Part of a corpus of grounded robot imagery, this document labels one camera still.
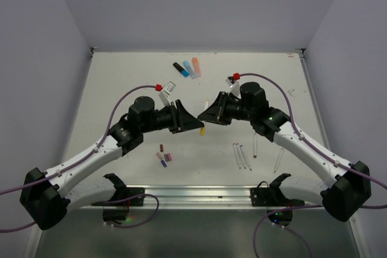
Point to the blue pen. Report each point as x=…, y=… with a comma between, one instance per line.
x=245, y=157

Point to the peach pen cap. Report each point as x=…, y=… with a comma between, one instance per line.
x=159, y=156

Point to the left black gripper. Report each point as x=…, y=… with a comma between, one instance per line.
x=181, y=120

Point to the grey pen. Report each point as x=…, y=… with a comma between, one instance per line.
x=240, y=156

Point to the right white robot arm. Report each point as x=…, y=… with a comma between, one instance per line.
x=343, y=187

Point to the aluminium mounting rail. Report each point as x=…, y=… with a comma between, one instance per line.
x=193, y=197

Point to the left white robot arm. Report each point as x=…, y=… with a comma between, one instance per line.
x=50, y=195

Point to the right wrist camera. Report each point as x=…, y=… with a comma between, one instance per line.
x=233, y=83

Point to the light blue highlighter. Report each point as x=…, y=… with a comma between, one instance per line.
x=189, y=69

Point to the brown capped pen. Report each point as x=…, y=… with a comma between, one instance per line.
x=255, y=145

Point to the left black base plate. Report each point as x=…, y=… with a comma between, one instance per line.
x=129, y=196

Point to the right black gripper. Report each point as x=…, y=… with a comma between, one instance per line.
x=217, y=112

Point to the orange highlighter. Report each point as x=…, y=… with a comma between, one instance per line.
x=196, y=67

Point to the peach capped pen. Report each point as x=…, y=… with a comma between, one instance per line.
x=278, y=160

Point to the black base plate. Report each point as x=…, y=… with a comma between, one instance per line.
x=129, y=196
x=268, y=197

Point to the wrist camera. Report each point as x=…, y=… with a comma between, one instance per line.
x=233, y=83
x=165, y=93

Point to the yellow capped pen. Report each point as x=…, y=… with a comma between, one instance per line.
x=203, y=129

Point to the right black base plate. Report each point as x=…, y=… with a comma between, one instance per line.
x=268, y=197

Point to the pink pen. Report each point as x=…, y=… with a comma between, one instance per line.
x=236, y=156

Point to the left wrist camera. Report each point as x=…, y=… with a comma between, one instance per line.
x=165, y=93

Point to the black blue highlighter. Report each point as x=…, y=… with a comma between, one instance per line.
x=180, y=69

